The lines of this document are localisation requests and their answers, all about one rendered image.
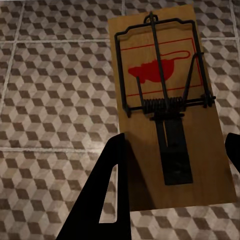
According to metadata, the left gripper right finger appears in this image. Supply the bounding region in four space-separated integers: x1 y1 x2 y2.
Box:
225 133 240 173

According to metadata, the mousetrap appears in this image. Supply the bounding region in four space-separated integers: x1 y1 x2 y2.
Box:
108 3 238 212

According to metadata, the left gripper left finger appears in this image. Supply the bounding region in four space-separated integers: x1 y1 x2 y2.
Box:
56 132 132 240

